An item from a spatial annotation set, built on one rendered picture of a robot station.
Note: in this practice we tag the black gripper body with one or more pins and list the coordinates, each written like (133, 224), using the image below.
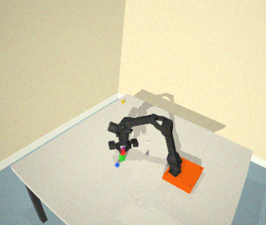
(112, 145)

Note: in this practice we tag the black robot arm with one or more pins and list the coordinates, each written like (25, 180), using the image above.
(123, 129)

